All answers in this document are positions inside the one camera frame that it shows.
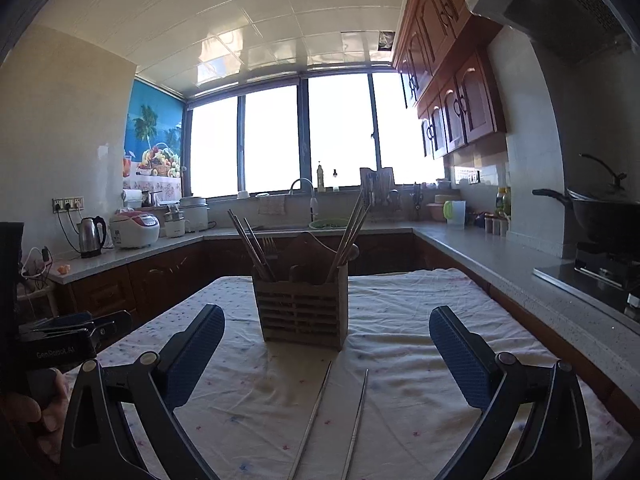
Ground white red rice cooker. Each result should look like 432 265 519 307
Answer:
108 210 160 249

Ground upper wooden cabinets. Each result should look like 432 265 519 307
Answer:
392 0 506 158

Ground dish drying rack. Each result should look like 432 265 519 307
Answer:
359 167 424 221

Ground range hood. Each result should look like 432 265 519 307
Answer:
465 0 639 64

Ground person's left hand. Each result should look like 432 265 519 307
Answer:
1 368 70 464

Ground tropical fruit poster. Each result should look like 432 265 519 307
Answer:
122 79 183 202

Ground green colander basket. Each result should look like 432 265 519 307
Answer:
309 218 348 230

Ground green white pitcher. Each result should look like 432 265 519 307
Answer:
442 200 466 226

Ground white pot cooker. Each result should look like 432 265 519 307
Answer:
179 196 209 233

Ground dark chopstick in holder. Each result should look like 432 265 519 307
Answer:
228 209 269 281
243 218 276 282

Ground wooden utensil holder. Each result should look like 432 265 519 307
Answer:
252 232 348 351

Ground stainless electric kettle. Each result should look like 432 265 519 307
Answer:
77 216 106 258

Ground small white blender appliance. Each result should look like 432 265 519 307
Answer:
164 204 186 238

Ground black wok pan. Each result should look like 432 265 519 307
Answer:
532 153 639 258

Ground curved sink faucet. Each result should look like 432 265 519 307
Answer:
288 177 319 222

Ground wooden cabinets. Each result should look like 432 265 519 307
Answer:
49 223 639 437
392 0 506 158

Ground wall power socket strip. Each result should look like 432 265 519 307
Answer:
52 196 85 214

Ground wooden chopstick in holder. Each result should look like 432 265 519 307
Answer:
333 194 372 269
326 187 367 283

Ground lower wooden cabinets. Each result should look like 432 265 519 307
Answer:
49 223 639 437

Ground metal fork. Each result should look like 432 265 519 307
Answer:
262 236 278 261

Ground white dotted tablecloth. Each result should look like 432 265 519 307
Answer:
60 266 637 480

